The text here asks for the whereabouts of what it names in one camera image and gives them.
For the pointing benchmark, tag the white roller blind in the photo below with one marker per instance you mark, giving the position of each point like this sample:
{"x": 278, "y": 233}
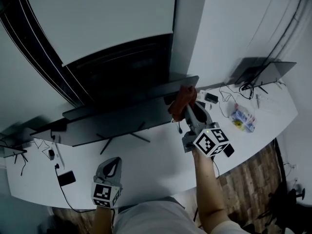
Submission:
{"x": 29, "y": 77}
{"x": 102, "y": 21}

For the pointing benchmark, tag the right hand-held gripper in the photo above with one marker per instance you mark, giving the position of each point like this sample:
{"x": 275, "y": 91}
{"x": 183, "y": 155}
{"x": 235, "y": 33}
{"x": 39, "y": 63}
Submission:
{"x": 209, "y": 142}

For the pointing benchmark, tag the dark window glass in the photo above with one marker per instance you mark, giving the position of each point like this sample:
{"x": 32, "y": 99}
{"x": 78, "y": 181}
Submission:
{"x": 122, "y": 64}

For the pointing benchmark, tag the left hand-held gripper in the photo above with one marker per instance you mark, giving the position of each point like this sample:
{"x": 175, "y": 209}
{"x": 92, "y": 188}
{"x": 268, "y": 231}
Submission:
{"x": 104, "y": 194}

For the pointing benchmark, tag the person's right forearm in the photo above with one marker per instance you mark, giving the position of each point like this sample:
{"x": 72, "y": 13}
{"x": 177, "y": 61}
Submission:
{"x": 209, "y": 191}

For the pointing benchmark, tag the dark grey flat panel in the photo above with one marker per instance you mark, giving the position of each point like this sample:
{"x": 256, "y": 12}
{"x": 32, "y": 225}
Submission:
{"x": 243, "y": 69}
{"x": 22, "y": 130}

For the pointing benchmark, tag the large black curved monitor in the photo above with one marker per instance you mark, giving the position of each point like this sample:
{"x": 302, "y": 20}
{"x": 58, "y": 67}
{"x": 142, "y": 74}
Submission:
{"x": 117, "y": 121}

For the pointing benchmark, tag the red-brown cloth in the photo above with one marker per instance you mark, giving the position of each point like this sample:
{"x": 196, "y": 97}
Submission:
{"x": 181, "y": 103}

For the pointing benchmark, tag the white wall outlet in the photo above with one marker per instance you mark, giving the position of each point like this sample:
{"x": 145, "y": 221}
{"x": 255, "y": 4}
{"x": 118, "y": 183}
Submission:
{"x": 296, "y": 180}
{"x": 294, "y": 167}

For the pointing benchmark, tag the dark wall conduit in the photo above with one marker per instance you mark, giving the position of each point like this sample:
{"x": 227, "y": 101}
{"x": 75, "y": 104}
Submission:
{"x": 285, "y": 25}

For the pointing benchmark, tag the clear plastic bag of items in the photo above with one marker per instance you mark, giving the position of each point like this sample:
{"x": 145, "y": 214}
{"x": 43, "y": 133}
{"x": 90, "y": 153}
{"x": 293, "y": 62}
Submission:
{"x": 243, "y": 118}

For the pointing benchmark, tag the black office chair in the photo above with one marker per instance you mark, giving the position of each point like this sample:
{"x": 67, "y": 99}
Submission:
{"x": 287, "y": 203}

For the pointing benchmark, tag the grey pen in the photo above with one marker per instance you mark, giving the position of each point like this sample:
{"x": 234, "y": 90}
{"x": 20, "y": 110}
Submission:
{"x": 258, "y": 101}

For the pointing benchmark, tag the person's left forearm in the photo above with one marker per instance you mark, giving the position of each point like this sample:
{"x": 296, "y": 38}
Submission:
{"x": 103, "y": 220}

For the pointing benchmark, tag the white power strip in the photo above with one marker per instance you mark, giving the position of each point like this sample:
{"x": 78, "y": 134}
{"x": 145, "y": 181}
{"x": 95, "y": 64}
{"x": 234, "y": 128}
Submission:
{"x": 58, "y": 152}

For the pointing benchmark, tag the black power adapter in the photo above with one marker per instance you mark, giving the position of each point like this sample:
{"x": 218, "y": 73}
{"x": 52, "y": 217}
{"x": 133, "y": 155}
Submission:
{"x": 211, "y": 97}
{"x": 51, "y": 154}

